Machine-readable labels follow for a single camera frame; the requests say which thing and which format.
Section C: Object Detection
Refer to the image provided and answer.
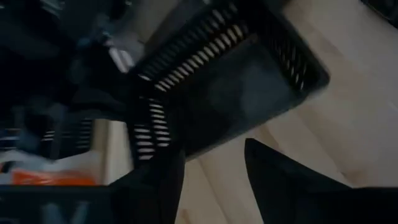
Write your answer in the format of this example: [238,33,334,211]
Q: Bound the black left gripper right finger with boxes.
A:
[244,138,398,224]

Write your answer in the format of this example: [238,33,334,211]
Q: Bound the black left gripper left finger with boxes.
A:
[0,148,187,224]

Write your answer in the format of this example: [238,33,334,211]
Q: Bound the orange slotted plastic basket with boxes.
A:
[11,169,98,187]

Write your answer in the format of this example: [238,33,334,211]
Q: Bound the black slotted plastic basket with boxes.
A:
[124,0,331,164]
[0,105,96,160]

